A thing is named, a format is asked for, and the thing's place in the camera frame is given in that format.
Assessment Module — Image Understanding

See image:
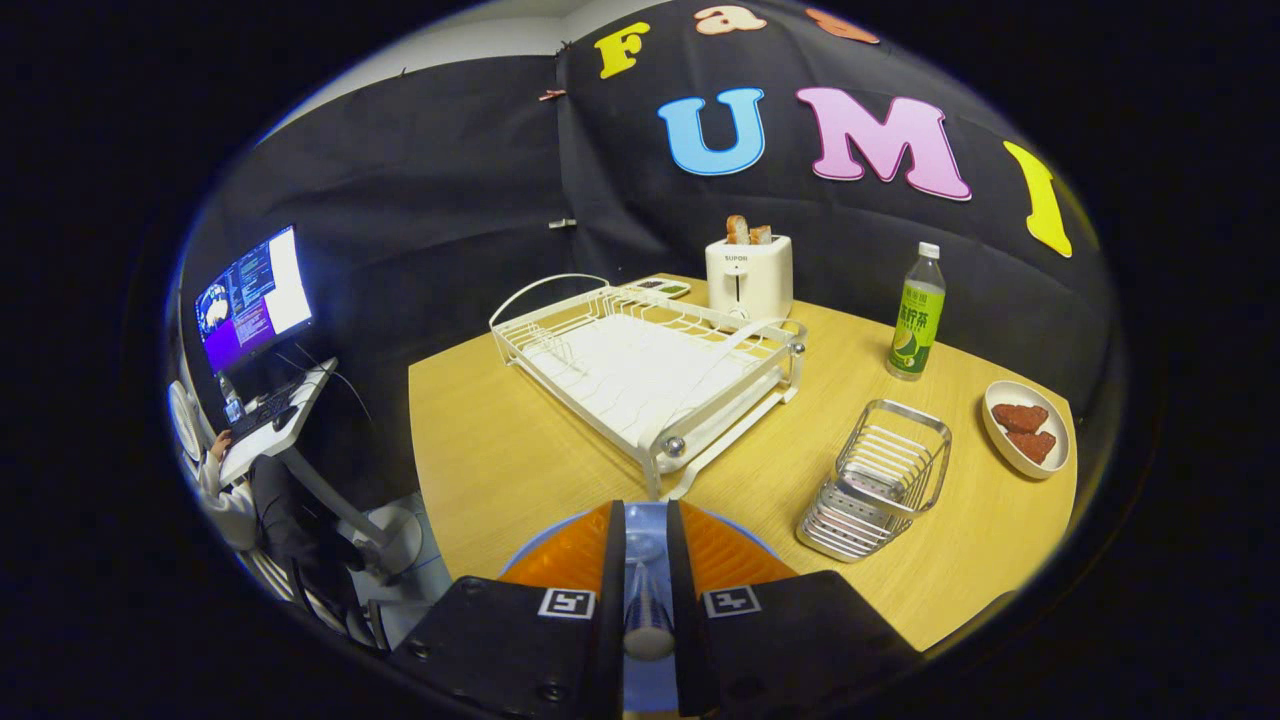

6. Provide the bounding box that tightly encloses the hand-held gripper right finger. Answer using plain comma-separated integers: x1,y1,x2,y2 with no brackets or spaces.
666,498,916,720

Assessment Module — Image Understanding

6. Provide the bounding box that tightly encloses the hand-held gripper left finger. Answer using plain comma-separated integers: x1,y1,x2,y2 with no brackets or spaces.
385,500,627,720

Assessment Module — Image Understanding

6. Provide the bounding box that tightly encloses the white handled spoon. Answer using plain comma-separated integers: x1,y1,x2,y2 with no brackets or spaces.
622,535,677,663

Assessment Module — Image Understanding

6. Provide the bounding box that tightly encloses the blue plate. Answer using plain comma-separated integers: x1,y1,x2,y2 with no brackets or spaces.
497,502,783,715

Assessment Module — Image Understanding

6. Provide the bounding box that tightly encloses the silver wire basket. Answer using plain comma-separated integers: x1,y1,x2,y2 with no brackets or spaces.
796,399,953,564

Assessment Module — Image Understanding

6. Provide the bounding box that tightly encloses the white wire dish rack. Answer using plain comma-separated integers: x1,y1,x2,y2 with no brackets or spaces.
488,273,807,501

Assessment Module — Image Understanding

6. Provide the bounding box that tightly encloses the white oval dish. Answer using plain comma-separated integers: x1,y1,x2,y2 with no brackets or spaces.
981,380,1071,481

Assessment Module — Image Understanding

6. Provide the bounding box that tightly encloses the white toaster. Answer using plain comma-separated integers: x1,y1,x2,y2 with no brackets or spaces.
705,234,794,323

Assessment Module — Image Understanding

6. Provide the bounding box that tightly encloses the green label drink bottle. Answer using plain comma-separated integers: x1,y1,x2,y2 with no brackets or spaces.
886,241,947,382

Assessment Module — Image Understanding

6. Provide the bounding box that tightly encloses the red meat piece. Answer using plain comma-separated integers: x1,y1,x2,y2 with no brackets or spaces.
992,402,1050,435
1006,429,1058,465

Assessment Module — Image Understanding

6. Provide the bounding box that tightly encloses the white standing desk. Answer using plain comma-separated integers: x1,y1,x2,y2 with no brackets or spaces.
215,357,426,581

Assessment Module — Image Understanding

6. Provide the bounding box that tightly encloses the black keyboard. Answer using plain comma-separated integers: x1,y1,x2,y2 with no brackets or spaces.
228,390,301,443

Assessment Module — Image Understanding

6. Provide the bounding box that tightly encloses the white round fan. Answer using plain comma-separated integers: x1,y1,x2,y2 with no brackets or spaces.
167,378,206,463

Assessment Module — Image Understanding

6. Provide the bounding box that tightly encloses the black backdrop cloth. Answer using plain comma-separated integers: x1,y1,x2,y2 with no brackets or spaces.
180,0,1116,481

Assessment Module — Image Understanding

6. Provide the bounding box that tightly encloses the computer monitor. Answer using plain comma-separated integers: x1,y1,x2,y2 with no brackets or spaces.
193,224,314,379

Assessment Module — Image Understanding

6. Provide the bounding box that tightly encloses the white frame chair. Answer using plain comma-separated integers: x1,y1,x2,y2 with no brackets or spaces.
240,545,391,651

